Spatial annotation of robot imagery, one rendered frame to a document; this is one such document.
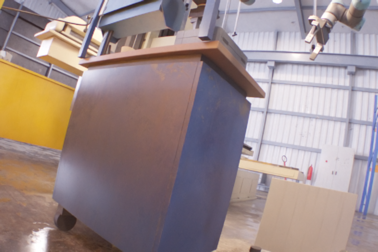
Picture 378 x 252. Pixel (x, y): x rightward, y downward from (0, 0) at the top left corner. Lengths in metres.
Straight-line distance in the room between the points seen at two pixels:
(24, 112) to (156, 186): 3.48
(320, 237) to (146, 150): 1.08
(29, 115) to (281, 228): 3.72
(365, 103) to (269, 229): 9.33
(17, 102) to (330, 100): 9.91
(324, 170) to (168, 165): 8.71
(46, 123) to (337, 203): 4.00
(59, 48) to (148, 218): 1.48
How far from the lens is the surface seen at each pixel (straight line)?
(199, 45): 0.88
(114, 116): 1.08
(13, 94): 4.08
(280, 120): 10.47
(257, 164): 3.27
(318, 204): 1.52
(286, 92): 10.79
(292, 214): 1.53
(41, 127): 4.30
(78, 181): 1.23
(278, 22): 11.78
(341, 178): 9.38
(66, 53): 2.03
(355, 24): 1.35
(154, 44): 3.16
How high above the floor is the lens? 0.56
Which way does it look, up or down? 6 degrees up
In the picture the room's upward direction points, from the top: 14 degrees clockwise
